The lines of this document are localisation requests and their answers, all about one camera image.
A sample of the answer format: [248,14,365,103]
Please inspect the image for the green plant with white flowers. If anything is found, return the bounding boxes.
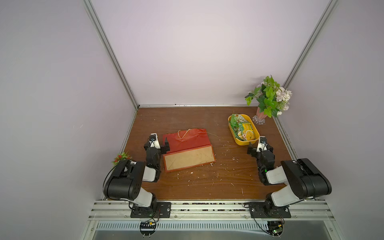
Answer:
[245,76,293,118]

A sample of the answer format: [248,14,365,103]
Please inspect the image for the left circuit board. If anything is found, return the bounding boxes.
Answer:
[139,221,157,237]

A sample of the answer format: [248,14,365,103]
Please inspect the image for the right circuit board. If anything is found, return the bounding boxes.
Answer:
[267,221,284,237]

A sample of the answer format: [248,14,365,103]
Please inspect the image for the yellow plastic tray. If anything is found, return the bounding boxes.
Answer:
[228,114,260,146]

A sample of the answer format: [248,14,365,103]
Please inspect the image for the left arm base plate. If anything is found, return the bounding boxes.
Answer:
[130,202,172,219]

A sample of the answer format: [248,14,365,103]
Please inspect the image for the circuit board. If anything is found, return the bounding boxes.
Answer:
[139,221,157,237]
[267,221,284,237]

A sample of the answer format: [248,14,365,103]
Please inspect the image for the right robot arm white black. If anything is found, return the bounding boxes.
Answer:
[247,143,332,216]

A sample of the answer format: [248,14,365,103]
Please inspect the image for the pink glass vase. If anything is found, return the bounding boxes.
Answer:
[252,107,267,125]

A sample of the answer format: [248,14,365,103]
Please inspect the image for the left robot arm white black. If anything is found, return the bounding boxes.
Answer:
[103,140,170,213]

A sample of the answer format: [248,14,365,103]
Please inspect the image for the green yellow condiment packet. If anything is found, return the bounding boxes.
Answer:
[237,123,256,141]

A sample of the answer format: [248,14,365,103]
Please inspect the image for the red paper bag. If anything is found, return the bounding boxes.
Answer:
[163,129,216,172]

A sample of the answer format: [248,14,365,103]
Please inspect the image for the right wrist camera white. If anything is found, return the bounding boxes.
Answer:
[257,136,268,152]

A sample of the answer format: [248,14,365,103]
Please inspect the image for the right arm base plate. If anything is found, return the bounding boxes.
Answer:
[245,202,292,219]

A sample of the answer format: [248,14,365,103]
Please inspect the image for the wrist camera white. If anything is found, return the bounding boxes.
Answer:
[149,133,161,149]
[257,136,268,152]

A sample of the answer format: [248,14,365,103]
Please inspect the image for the aluminium front rail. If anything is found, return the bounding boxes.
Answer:
[88,200,335,221]

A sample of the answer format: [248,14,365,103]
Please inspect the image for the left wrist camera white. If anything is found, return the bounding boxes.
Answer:
[149,133,161,149]

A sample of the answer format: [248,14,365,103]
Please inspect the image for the small red flower pot plant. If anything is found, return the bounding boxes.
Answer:
[112,152,132,166]

